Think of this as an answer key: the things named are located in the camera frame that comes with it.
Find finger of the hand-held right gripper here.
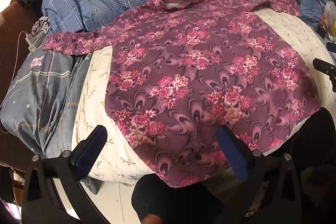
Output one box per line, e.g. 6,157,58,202
312,57,336,79

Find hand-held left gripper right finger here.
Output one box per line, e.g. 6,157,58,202
216,124,311,224

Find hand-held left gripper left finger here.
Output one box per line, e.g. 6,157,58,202
22,125,111,224

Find purple floral shirt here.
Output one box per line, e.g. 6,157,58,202
43,0,322,188

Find white leaf-print bed sheet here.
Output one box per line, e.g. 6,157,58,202
72,7,336,187

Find light blue cloth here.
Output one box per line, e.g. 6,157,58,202
299,0,329,31

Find grey star-print blanket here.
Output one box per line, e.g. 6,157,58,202
0,49,93,159

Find person's black trousers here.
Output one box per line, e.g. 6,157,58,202
131,107,336,224

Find small grey cloth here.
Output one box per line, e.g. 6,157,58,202
27,17,52,52

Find brown wooden headboard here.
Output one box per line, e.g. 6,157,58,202
0,0,46,111

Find white charger cable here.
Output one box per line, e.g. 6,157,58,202
0,30,30,135

